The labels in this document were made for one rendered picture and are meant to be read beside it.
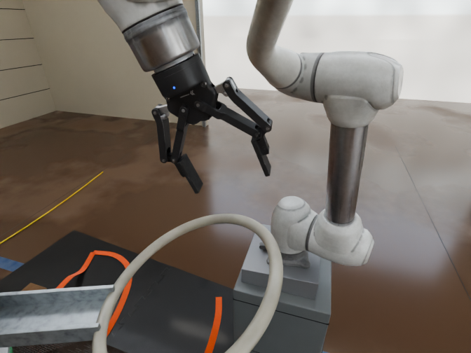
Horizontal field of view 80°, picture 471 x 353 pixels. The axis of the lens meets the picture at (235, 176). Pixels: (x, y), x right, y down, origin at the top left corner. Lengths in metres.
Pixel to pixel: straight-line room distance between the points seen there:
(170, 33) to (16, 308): 0.84
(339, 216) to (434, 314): 1.67
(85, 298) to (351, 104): 0.86
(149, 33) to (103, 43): 5.99
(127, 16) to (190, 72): 0.09
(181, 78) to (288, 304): 1.03
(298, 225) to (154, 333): 1.36
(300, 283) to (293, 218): 0.27
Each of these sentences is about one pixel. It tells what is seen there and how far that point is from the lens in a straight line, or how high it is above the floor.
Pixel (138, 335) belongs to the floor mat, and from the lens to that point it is 2.18.
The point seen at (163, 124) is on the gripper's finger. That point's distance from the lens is 0.47.
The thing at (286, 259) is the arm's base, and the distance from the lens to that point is 1.25.
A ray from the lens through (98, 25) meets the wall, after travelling 6.39.
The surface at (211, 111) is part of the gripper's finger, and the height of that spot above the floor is 1.68.
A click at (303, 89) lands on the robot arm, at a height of 1.64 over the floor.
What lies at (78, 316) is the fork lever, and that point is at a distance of 0.90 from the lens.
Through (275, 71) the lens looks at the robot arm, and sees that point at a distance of 0.71.
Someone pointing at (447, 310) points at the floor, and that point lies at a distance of 2.67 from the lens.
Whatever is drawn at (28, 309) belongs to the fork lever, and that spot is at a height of 1.12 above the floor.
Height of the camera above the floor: 1.79
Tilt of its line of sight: 29 degrees down
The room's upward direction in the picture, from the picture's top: straight up
